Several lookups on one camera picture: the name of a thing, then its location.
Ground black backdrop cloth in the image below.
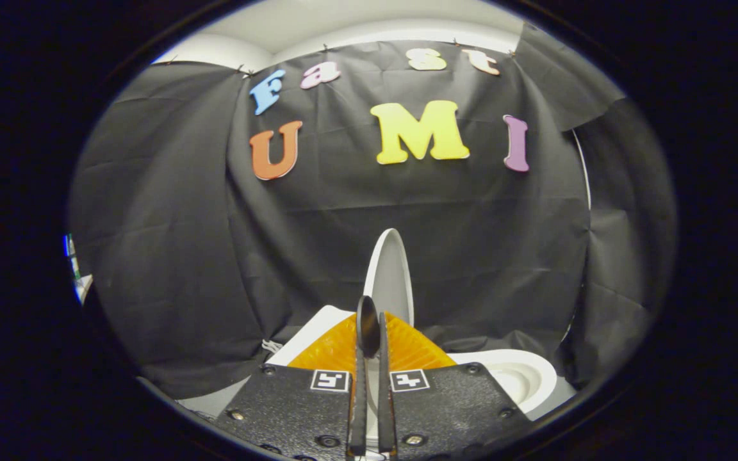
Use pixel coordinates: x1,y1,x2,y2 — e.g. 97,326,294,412
68,22,677,401

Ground white toilet tank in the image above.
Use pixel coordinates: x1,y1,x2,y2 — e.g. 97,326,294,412
270,305,354,368

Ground small colourful blurred object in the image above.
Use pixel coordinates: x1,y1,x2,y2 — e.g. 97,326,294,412
64,234,94,303

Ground white toilet bowl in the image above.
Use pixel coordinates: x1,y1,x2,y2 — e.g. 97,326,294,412
449,349,559,414

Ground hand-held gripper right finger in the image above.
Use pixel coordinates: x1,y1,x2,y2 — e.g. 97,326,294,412
379,312,533,460

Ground white toilet lid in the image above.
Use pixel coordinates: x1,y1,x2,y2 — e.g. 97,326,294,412
363,229,415,452

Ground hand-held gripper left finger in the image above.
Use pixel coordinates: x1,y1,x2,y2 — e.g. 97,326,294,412
215,296,381,460

